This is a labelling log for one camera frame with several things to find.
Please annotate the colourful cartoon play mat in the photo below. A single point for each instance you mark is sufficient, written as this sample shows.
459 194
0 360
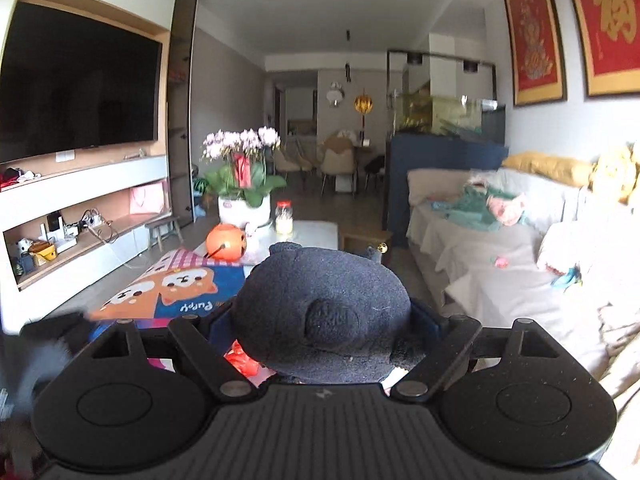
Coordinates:
180 283

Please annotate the grey covered sofa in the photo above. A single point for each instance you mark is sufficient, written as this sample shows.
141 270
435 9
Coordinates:
572 266

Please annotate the small wooden stool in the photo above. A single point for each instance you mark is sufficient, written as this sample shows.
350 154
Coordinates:
160 228

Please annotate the black plush toy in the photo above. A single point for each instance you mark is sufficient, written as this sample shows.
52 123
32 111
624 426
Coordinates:
325 317

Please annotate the red framed wall picture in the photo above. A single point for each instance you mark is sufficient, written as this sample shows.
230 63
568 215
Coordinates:
537 58

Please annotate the orange pumpkin bucket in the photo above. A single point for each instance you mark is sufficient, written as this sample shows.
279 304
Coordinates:
225 242

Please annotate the pink orchid potted plant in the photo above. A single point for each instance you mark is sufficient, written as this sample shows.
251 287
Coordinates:
241 183

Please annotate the beige dining chair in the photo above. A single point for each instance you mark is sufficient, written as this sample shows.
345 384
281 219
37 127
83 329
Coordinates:
338 160

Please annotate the yellow pillow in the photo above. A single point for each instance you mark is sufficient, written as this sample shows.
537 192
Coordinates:
564 170

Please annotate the clear jar red lid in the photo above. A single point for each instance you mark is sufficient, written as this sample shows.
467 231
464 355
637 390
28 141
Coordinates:
283 219

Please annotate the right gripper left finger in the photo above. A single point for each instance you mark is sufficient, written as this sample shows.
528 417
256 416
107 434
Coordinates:
203 341

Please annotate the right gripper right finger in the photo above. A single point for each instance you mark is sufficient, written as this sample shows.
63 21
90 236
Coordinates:
444 344

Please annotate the white tv shelf unit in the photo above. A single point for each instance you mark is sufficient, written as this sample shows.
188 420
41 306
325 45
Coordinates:
62 233

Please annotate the yellow duck plush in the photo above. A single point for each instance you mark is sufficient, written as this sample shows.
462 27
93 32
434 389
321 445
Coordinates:
614 176

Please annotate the wooden side table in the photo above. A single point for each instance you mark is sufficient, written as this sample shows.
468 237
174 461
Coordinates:
367 243

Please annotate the dark blue cabinet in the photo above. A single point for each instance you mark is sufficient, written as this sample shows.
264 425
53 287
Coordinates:
418 166

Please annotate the pink paper bag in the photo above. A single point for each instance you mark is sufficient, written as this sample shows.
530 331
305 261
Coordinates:
147 199

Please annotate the glass fish tank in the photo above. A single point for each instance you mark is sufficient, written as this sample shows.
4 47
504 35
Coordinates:
443 95

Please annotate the green clothing on sofa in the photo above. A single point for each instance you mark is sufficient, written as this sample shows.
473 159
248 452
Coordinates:
483 209

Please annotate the black television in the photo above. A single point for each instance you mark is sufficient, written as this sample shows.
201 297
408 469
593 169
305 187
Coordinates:
70 82

